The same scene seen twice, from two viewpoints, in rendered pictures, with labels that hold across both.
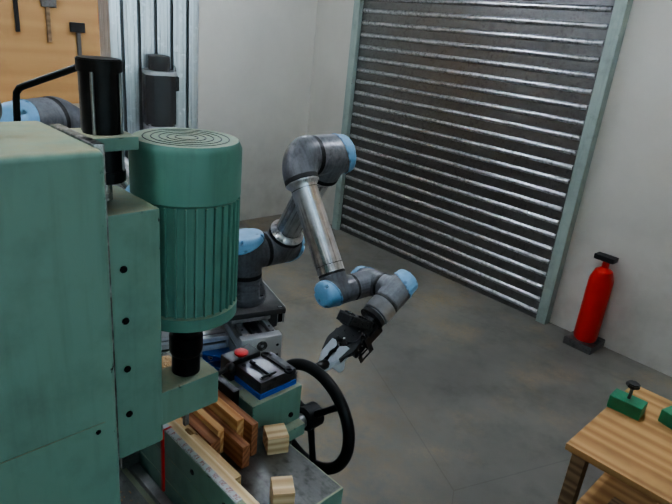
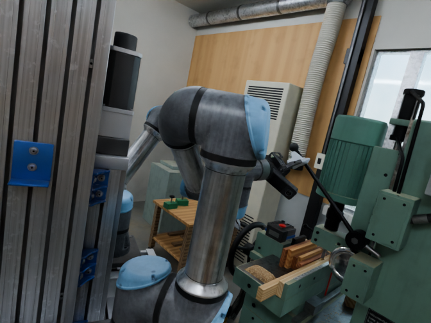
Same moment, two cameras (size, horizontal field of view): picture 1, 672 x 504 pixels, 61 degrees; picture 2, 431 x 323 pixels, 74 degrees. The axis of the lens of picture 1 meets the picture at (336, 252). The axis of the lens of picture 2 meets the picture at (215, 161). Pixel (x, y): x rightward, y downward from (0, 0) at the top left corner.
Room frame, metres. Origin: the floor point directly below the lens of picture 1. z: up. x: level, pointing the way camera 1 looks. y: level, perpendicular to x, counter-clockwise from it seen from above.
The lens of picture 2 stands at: (1.37, 1.34, 1.42)
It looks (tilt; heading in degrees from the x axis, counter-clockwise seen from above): 9 degrees down; 272
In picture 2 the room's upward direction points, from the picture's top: 12 degrees clockwise
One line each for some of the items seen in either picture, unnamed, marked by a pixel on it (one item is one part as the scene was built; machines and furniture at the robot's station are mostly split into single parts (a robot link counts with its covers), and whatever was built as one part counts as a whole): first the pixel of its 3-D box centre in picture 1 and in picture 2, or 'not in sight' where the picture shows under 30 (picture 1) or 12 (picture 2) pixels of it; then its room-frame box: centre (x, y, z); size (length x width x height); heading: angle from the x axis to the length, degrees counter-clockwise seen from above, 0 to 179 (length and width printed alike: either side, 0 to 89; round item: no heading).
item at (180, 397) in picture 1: (175, 393); (331, 241); (0.89, 0.27, 1.03); 0.14 x 0.07 x 0.09; 137
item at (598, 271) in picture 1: (595, 301); not in sight; (3.21, -1.60, 0.30); 0.19 x 0.18 x 0.60; 134
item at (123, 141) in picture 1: (98, 121); (408, 116); (0.80, 0.35, 1.53); 0.08 x 0.08 x 0.17; 47
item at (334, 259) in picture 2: not in sight; (347, 265); (0.90, 0.43, 1.02); 0.12 x 0.03 x 0.12; 137
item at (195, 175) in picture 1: (186, 229); (350, 159); (0.91, 0.25, 1.35); 0.18 x 0.18 x 0.31
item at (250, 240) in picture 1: (246, 251); (115, 207); (1.74, 0.29, 0.98); 0.13 x 0.12 x 0.14; 133
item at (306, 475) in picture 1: (224, 429); (290, 263); (1.00, 0.20, 0.87); 0.61 x 0.30 x 0.06; 47
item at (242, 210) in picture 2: not in sight; (231, 198); (1.32, 0.45, 1.17); 0.11 x 0.08 x 0.11; 168
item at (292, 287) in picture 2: (161, 435); (327, 269); (0.89, 0.30, 0.93); 0.60 x 0.02 x 0.06; 47
